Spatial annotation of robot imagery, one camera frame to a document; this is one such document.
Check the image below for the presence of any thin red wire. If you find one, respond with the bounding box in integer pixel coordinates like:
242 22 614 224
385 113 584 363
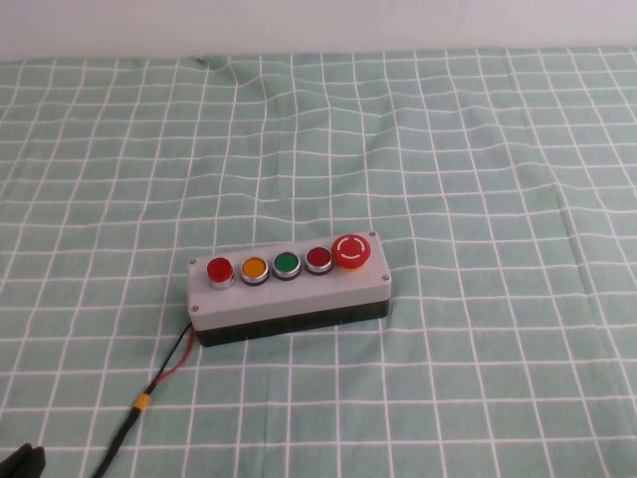
147 328 196 388

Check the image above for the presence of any red mushroom emergency stop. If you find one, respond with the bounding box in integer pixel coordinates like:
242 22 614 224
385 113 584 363
330 233 372 273

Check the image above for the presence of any green push button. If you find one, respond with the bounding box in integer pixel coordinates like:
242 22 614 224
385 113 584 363
271 251 303 282

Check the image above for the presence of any green white checkered tablecloth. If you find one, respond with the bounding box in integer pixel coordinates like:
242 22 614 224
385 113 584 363
0 47 637 478

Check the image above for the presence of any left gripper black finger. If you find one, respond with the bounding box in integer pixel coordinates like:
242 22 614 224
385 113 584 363
0 441 33 478
20 446 48 478

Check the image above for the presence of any grey button control box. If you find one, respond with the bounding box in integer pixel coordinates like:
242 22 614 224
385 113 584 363
187 230 393 350

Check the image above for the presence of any yellow push button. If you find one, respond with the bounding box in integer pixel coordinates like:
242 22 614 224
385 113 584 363
240 255 271 289

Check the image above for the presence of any dark red push button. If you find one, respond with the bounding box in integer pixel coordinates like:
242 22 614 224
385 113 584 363
304 247 334 276

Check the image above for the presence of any black sleeved cable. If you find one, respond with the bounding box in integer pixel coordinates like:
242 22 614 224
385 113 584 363
89 405 141 478

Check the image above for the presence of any red illuminated push button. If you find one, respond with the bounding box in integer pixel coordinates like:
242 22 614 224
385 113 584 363
206 257 235 291

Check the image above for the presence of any thin black wire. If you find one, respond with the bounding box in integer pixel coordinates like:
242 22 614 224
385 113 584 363
146 322 193 387

